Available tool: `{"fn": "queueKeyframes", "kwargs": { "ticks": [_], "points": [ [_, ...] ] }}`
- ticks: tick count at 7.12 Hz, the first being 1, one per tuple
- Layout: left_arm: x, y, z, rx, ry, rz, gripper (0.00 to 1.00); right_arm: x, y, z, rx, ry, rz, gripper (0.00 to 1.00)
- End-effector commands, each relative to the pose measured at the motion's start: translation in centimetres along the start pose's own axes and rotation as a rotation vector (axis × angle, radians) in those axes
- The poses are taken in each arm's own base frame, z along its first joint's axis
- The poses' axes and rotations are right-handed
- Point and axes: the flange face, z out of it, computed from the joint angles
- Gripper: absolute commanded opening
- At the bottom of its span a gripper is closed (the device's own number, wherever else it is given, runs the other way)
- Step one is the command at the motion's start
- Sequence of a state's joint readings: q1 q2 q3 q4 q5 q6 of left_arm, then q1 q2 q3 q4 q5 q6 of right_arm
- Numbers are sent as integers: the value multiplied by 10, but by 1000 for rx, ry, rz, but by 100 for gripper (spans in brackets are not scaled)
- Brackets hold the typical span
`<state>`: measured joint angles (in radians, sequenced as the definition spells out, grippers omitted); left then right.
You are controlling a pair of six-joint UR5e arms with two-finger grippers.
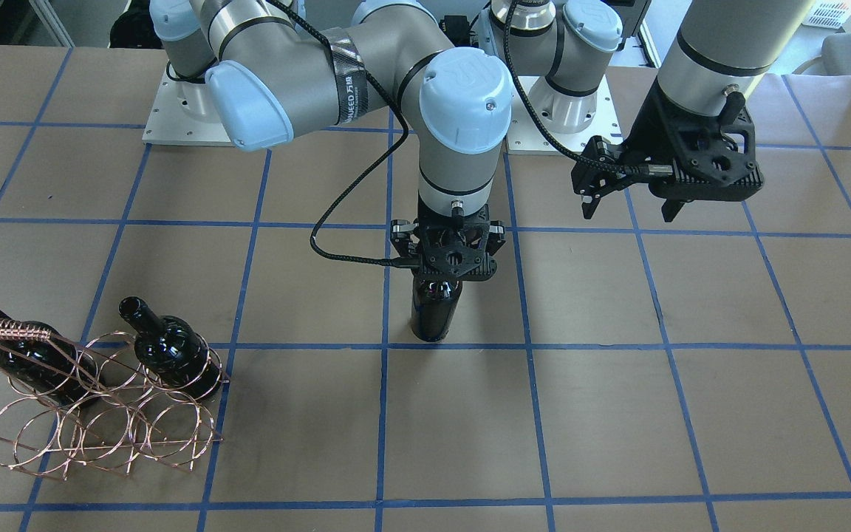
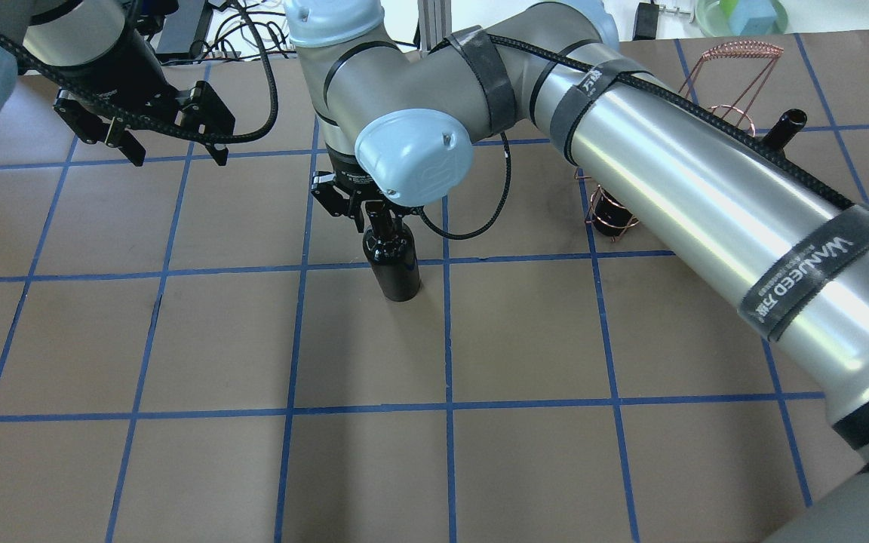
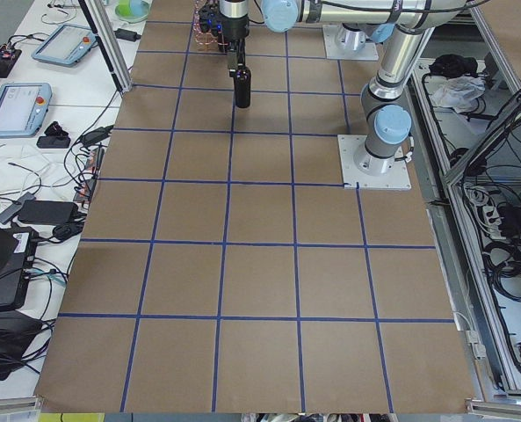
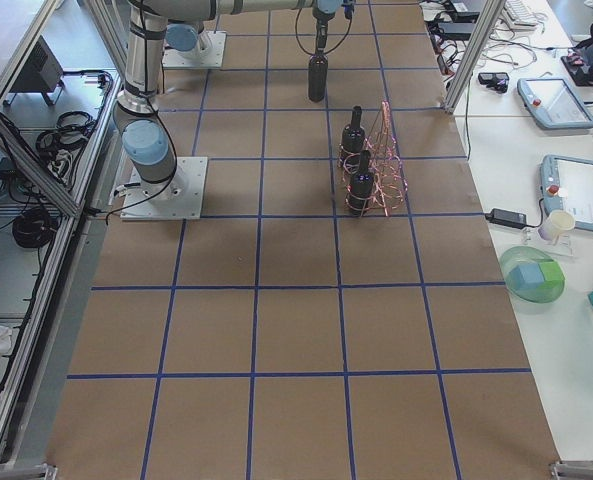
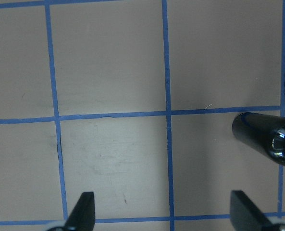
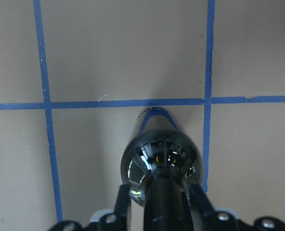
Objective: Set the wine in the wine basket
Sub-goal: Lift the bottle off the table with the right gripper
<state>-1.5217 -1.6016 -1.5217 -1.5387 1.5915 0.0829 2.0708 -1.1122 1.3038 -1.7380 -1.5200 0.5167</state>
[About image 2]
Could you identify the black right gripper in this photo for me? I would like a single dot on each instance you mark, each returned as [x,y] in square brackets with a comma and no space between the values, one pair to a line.
[345,178]

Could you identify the small black adapter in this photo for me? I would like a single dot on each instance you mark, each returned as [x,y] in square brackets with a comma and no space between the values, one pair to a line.
[646,21]

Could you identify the green bowl with cup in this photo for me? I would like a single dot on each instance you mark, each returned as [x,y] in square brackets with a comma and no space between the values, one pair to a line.
[726,18]

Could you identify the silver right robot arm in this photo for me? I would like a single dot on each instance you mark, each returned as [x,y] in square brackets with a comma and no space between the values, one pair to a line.
[791,254]

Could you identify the copper wire wine basket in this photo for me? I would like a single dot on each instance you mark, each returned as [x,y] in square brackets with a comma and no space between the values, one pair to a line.
[734,114]

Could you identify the dark glass wine bottle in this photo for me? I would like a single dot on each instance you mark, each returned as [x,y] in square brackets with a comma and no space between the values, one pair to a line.
[389,247]

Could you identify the black power adapter brick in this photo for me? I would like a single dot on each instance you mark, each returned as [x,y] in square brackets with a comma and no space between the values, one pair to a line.
[184,32]

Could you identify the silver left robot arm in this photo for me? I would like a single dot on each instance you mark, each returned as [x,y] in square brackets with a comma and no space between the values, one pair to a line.
[48,34]

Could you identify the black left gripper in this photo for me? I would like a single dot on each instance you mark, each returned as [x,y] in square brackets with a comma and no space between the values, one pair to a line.
[112,69]

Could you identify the aluminium frame post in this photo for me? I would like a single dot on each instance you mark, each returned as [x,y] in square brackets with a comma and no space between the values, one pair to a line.
[434,23]

